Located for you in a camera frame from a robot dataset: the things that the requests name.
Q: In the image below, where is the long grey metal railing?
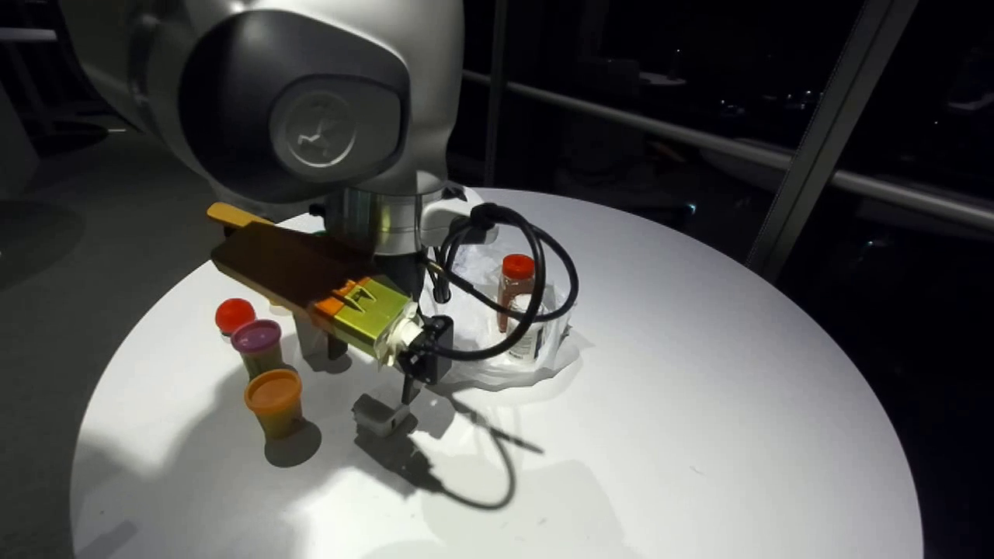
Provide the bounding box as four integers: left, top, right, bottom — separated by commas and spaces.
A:
459, 66, 994, 237

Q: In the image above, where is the thin dark vertical post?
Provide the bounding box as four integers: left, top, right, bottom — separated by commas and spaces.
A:
482, 0, 517, 190

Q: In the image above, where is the yellow-green wrist camera box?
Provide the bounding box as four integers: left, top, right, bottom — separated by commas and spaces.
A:
209, 224, 423, 366

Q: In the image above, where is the crumpled clear plastic bag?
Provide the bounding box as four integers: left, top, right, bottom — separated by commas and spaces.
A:
416, 206, 584, 394

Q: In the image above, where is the brown spice bottle red cap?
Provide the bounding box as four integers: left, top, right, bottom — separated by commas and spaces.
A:
493, 252, 541, 337

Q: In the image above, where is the purple lid dough can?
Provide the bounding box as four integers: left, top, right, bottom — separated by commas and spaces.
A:
226, 317, 285, 381

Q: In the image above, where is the yellow wooden bar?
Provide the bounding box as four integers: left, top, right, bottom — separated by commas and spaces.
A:
205, 198, 277, 233

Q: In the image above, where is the red lid dough can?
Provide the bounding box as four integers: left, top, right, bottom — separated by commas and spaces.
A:
211, 294, 262, 339

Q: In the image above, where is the black robot camera cable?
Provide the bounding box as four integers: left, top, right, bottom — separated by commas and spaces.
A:
398, 198, 580, 390

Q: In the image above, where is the yellow lid dough can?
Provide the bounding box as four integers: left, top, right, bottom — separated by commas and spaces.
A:
241, 366, 309, 447

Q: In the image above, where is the slanted grey metal post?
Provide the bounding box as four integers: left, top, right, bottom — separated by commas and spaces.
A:
743, 0, 924, 282

